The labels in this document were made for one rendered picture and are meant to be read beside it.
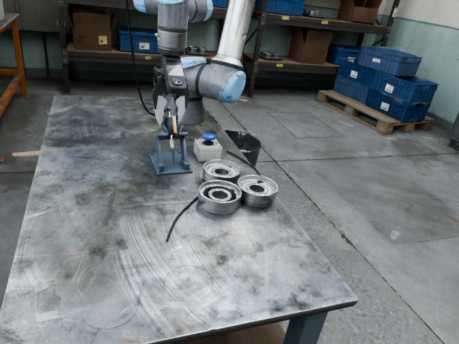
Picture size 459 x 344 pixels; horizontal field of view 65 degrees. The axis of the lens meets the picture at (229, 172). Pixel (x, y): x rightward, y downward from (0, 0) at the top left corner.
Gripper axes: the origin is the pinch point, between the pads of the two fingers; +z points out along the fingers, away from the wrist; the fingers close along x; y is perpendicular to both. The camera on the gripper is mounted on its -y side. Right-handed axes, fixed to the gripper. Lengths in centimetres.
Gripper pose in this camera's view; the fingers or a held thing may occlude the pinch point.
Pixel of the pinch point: (169, 122)
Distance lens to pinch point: 104.5
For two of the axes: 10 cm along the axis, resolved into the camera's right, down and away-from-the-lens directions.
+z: -1.2, 8.8, 4.7
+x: -9.2, 0.7, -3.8
